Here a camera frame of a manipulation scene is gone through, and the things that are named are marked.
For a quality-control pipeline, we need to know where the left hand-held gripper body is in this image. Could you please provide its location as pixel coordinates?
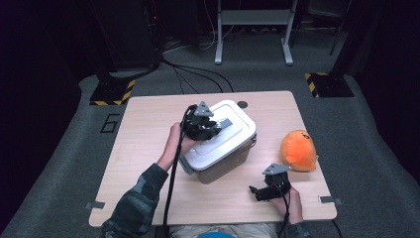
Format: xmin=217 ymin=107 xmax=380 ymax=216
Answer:
xmin=181 ymin=101 xmax=215 ymax=141

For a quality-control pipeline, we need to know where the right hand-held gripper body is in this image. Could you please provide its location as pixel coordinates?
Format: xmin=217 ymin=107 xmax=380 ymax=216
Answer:
xmin=262 ymin=163 xmax=293 ymax=198

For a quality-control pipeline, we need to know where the white box lid grey handle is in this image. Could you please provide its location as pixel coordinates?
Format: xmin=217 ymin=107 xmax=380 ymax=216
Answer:
xmin=182 ymin=99 xmax=258 ymax=172

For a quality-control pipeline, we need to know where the clear grey storage box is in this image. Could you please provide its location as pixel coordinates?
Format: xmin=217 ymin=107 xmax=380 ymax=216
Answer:
xmin=179 ymin=132 xmax=258 ymax=185

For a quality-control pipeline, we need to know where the orange plush toy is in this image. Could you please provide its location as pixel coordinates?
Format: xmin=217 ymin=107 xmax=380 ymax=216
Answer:
xmin=279 ymin=129 xmax=319 ymax=173

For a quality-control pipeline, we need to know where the person's left hand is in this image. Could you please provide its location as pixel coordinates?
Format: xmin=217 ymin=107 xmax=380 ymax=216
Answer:
xmin=163 ymin=122 xmax=197 ymax=163

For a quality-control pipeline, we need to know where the person's right hand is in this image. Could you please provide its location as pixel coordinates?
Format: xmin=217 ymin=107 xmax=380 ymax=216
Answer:
xmin=270 ymin=186 xmax=304 ymax=226

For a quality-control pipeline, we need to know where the blue round object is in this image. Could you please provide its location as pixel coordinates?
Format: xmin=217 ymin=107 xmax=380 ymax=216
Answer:
xmin=194 ymin=230 xmax=236 ymax=238

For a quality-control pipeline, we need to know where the black cabinet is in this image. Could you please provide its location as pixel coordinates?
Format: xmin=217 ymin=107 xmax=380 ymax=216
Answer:
xmin=92 ymin=0 xmax=162 ymax=70

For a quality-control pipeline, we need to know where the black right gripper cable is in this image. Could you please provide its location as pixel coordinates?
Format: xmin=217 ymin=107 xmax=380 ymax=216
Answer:
xmin=276 ymin=182 xmax=293 ymax=238

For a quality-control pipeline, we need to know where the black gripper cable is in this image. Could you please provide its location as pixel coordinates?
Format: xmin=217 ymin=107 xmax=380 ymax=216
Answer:
xmin=161 ymin=104 xmax=196 ymax=238
xmin=276 ymin=182 xmax=293 ymax=238

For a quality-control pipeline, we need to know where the black floor cables bundle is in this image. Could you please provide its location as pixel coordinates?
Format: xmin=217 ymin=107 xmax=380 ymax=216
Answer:
xmin=161 ymin=58 xmax=235 ymax=94

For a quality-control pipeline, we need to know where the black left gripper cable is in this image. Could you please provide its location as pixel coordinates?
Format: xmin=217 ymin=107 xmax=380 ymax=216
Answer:
xmin=161 ymin=104 xmax=196 ymax=238

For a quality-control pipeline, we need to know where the black hanging cable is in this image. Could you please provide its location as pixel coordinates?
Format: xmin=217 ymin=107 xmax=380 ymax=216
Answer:
xmin=331 ymin=218 xmax=344 ymax=238

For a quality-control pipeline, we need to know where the black yellow striped base plate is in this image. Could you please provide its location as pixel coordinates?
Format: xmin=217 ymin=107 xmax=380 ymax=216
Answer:
xmin=89 ymin=78 xmax=137 ymax=107
xmin=304 ymin=72 xmax=355 ymax=98

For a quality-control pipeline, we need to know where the white metal stand frame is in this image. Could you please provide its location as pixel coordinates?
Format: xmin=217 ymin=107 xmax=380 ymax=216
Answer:
xmin=214 ymin=0 xmax=298 ymax=66

